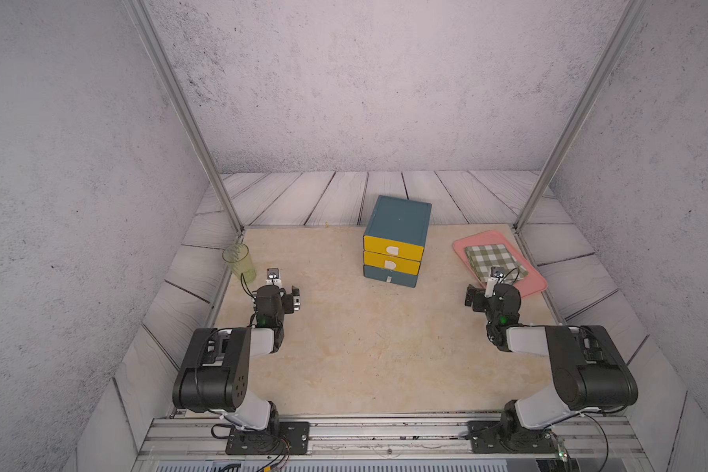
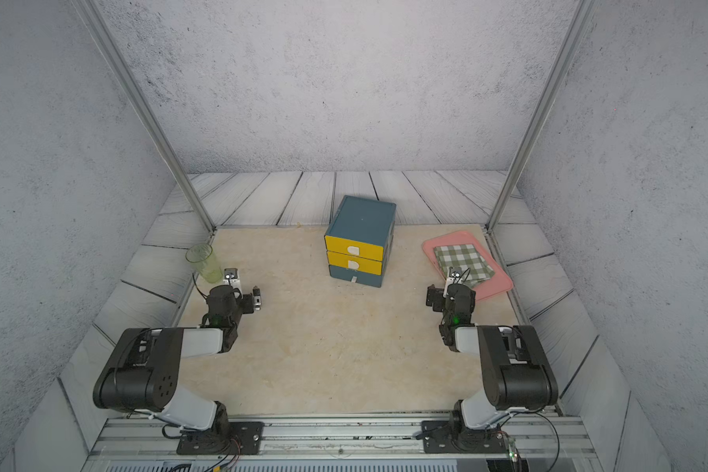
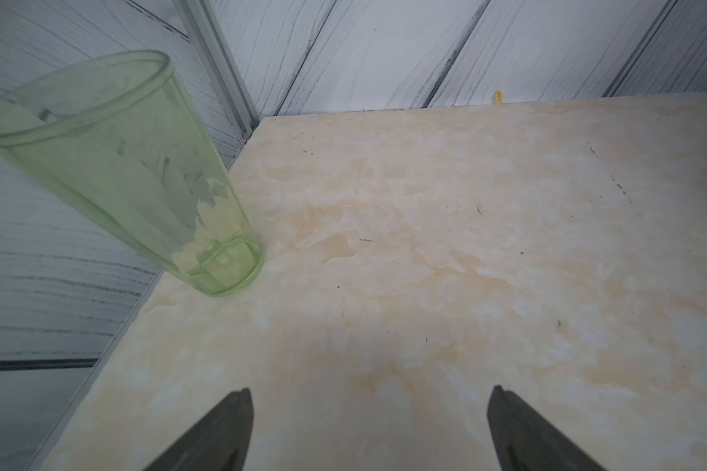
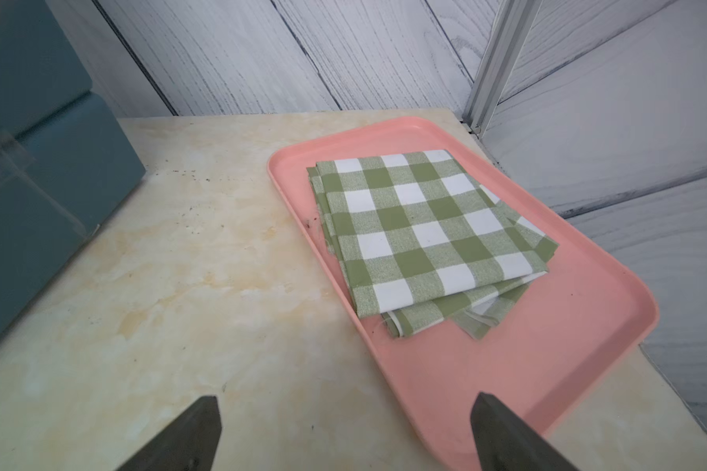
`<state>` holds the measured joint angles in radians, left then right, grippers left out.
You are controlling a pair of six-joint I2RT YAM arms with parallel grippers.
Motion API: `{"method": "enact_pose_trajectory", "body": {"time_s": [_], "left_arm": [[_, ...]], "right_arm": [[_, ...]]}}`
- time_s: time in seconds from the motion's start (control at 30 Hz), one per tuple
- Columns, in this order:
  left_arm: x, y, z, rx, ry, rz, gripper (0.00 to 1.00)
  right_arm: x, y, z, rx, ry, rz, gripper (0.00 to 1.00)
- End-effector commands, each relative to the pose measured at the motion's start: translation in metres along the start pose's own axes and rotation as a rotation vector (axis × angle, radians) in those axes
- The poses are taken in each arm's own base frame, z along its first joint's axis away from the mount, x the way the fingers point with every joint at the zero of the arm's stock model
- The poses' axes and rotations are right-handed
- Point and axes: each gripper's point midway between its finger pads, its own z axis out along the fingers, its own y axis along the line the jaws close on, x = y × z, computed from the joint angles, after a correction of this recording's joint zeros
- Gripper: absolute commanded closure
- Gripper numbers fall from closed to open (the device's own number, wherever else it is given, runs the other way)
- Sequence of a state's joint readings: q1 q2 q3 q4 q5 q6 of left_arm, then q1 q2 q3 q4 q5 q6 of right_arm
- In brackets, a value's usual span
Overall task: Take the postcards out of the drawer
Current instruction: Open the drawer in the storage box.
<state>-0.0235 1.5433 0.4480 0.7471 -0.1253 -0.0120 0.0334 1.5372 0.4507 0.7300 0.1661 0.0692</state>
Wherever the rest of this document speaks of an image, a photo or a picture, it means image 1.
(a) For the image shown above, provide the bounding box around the yellow drawer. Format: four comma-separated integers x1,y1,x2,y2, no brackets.
364,235,425,262
364,252,421,275

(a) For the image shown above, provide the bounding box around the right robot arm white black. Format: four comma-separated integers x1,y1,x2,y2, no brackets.
464,283,638,454

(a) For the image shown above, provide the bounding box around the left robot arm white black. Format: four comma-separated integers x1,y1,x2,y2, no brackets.
172,284,301,434

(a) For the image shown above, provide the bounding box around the teal drawer cabinet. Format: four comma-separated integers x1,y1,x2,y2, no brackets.
362,195,433,289

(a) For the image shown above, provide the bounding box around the green checkered cloth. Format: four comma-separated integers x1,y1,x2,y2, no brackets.
464,244,529,283

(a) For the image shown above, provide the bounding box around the pink tray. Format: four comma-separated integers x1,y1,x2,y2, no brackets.
452,230,548,297

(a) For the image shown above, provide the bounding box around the green transparent plastic cup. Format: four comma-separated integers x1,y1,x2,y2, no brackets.
222,243,257,284

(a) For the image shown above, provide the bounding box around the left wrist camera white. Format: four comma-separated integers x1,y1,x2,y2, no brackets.
265,267,282,288

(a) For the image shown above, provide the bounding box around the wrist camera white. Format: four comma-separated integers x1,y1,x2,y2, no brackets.
485,265,507,298
265,267,282,288

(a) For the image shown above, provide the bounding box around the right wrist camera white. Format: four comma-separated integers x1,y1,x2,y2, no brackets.
485,265,507,298

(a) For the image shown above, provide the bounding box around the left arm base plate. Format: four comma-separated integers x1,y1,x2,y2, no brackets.
225,421,311,456

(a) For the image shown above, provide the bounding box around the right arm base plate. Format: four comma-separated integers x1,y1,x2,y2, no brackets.
466,421,558,454

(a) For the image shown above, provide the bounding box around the aluminium front rail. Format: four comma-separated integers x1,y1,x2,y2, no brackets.
137,411,652,471

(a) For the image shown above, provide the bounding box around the left aluminium frame post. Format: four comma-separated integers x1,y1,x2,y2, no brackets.
124,0,245,237

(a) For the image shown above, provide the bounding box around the aluminium frame post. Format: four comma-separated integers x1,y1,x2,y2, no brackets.
124,0,245,237
513,0,647,234

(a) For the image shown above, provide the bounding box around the right aluminium frame post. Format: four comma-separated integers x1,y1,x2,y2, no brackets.
513,0,647,234

